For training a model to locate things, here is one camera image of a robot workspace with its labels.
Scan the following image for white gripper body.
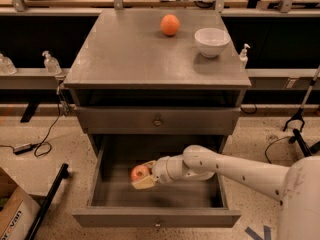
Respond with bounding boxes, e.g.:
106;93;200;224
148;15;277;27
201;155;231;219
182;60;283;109
152;156;172;184

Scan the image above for red apple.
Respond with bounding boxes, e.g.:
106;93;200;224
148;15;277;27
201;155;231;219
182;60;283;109
130;165;149;182

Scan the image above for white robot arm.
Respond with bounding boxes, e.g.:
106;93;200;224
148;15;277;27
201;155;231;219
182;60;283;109
131;145;320;240

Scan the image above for open grey middle drawer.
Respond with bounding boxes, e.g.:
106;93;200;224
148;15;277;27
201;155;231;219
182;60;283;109
73;135;241;228

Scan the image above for closed grey top drawer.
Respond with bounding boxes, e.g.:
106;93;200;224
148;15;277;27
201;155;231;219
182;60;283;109
75;106;240;135

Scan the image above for grey wooden drawer cabinet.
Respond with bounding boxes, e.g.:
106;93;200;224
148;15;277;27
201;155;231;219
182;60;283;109
65;9;250;151

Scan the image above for black metal bar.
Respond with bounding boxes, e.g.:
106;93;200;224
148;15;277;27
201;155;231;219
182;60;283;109
24;163;69;240

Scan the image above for blue tape mark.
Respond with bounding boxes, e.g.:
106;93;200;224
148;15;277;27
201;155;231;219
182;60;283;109
244;224;272;240

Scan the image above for black power adapter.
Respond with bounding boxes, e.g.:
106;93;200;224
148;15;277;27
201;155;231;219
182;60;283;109
13;143;32;155

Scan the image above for cardboard box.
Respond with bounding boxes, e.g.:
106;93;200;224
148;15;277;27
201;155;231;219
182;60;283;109
0;168;40;240

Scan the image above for white pump bottle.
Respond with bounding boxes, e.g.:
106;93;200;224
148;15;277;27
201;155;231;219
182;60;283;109
239;43;250;68

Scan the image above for white ceramic bowl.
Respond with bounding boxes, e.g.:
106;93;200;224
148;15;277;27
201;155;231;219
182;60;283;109
194;28;231;58

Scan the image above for clear sanitizer pump bottle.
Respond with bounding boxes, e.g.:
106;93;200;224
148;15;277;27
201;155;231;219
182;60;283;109
42;50;62;75

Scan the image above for orange fruit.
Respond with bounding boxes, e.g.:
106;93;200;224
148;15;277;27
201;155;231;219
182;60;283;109
160;14;180;36

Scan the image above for black floor cable right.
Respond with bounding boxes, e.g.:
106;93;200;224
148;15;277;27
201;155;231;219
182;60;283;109
264;135;294;165

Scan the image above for black adapter cable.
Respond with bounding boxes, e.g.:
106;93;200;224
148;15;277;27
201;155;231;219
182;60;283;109
0;93;63;158

